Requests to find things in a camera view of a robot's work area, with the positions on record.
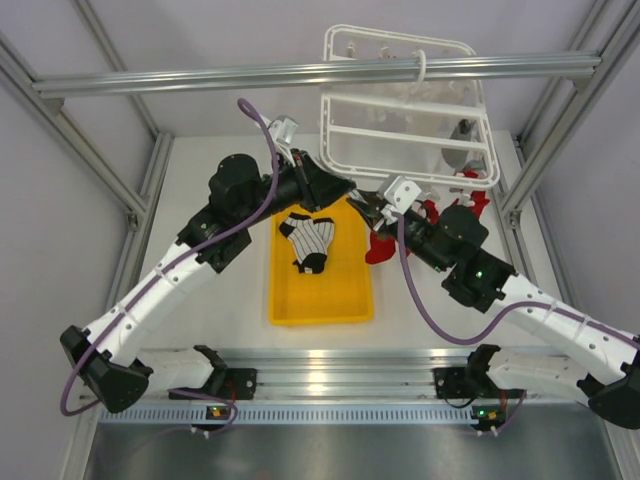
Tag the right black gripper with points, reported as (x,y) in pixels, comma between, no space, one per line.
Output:
(372,213)

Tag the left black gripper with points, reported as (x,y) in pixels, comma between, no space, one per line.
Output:
(316,186)

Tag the striped black white sock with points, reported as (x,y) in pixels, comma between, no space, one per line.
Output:
(310,239)

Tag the white plastic clip hanger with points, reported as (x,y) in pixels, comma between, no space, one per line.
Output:
(380,129)

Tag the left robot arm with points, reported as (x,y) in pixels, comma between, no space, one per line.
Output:
(108,355)

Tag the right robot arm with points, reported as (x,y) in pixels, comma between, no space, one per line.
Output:
(599,366)

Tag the grey sock on hanger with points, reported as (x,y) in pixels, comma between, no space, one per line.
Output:
(457,158)

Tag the red sock clipped on hanger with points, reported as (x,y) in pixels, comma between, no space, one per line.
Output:
(475,200)

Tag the yellow plastic tray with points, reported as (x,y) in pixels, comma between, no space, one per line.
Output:
(341,293)

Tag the aluminium top crossbar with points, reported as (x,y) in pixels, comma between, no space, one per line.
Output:
(413,70)

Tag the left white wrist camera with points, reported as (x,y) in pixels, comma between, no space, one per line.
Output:
(282,130)

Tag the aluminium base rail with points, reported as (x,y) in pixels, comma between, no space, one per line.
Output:
(337,387)

